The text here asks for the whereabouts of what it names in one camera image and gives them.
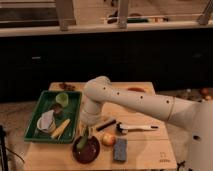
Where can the yellow corn cob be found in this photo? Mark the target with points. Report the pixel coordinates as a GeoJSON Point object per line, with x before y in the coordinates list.
{"type": "Point", "coordinates": [58, 131]}

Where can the wooden railing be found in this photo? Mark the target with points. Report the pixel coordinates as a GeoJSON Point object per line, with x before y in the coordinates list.
{"type": "Point", "coordinates": [95, 16]}

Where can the wooden block brush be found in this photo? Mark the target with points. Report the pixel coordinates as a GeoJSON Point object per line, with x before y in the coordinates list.
{"type": "Point", "coordinates": [105, 124]}

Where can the grey cloth bundle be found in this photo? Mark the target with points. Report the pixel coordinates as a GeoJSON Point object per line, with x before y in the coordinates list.
{"type": "Point", "coordinates": [46, 122]}

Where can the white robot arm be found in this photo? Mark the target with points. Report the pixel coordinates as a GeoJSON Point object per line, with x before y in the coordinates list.
{"type": "Point", "coordinates": [195, 117]}

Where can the orange bowl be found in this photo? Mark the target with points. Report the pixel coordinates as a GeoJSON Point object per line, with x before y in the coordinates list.
{"type": "Point", "coordinates": [136, 89]}

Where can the red yellow apple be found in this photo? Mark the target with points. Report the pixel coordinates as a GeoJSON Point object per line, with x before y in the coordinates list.
{"type": "Point", "coordinates": [108, 139]}

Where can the white dish brush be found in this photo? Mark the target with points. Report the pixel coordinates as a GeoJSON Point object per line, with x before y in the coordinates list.
{"type": "Point", "coordinates": [125, 128]}

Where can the brown dried item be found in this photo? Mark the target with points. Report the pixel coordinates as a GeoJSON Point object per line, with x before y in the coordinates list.
{"type": "Point", "coordinates": [66, 87]}

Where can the blue sponge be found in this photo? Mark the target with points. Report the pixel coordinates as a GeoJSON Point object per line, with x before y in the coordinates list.
{"type": "Point", "coordinates": [119, 150]}

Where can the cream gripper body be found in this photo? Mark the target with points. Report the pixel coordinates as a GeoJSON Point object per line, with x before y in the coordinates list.
{"type": "Point", "coordinates": [87, 130]}

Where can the brown toy in tray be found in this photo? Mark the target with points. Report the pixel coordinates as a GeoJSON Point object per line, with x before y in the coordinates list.
{"type": "Point", "coordinates": [57, 108]}

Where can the green cup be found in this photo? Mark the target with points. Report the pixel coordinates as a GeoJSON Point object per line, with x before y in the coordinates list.
{"type": "Point", "coordinates": [62, 98]}

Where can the purple bowl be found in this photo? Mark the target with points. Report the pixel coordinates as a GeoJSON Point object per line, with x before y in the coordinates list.
{"type": "Point", "coordinates": [89, 152]}

